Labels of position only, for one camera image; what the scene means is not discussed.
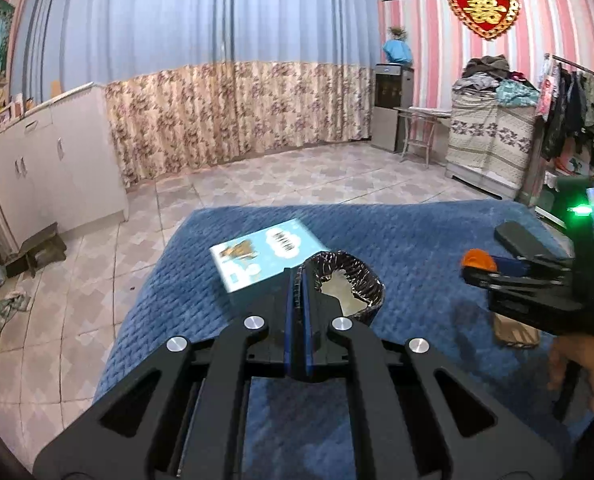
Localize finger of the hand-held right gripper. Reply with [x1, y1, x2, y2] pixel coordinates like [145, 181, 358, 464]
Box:
[461, 266, 573, 306]
[492, 255, 575, 276]

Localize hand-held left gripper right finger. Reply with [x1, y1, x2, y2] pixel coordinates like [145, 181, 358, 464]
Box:
[302, 266, 563, 480]

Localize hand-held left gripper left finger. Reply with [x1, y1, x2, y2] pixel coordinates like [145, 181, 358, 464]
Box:
[32, 266, 305, 480]

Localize orange peel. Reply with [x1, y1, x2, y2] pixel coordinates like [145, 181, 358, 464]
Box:
[461, 248, 498, 272]

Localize black phone on table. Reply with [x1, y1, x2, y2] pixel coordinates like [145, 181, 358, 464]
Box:
[494, 221, 575, 261]

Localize brown tray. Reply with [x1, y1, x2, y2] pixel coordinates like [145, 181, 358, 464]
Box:
[494, 314, 542, 348]

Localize teal cardboard box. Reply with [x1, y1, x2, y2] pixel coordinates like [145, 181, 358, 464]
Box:
[210, 218, 328, 311]

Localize cabinet under floral cloth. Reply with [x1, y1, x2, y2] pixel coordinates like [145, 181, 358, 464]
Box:
[444, 89, 540, 200]

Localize row of hanging clothes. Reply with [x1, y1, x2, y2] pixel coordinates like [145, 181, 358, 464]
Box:
[534, 57, 594, 161]

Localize pile of clothes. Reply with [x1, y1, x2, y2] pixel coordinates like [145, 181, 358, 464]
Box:
[452, 55, 540, 106]

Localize grey water dispenser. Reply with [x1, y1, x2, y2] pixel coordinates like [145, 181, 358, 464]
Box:
[372, 62, 415, 153]

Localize metal clothes rack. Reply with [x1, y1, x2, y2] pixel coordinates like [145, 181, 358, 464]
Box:
[520, 52, 594, 206]

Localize plant in blue wrap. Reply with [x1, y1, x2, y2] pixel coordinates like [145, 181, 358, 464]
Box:
[383, 26, 414, 66]

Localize small wooden stool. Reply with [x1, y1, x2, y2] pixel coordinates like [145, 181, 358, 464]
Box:
[6, 222, 68, 277]

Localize white cabinet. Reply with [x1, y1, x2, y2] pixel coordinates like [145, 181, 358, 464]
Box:
[0, 81, 129, 241]

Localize crumpled cloth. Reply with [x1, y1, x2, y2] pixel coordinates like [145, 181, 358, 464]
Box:
[0, 292, 32, 328]

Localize blue and floral curtain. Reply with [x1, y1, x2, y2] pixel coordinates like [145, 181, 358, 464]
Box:
[14, 0, 383, 188]

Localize colourful cardboard items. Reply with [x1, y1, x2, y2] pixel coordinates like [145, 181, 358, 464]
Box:
[0, 91, 38, 138]

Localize red heart wall decoration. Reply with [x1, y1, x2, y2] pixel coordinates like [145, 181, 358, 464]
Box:
[446, 0, 520, 41]

